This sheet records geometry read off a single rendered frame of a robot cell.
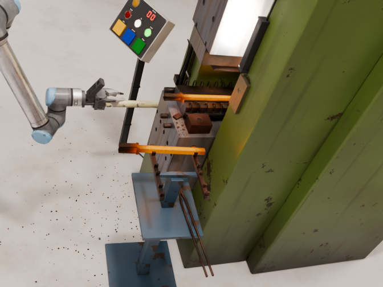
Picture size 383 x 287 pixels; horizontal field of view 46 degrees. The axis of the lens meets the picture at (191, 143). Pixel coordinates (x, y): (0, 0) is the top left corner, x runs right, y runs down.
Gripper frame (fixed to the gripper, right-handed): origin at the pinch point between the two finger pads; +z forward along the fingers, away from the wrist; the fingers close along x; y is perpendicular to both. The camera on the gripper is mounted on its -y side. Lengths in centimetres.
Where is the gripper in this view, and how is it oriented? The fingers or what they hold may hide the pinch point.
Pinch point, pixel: (122, 95)
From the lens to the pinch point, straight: 231.2
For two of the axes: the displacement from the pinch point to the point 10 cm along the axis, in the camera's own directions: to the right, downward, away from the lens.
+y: -2.6, 6.9, 6.7
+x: 2.7, 7.2, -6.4
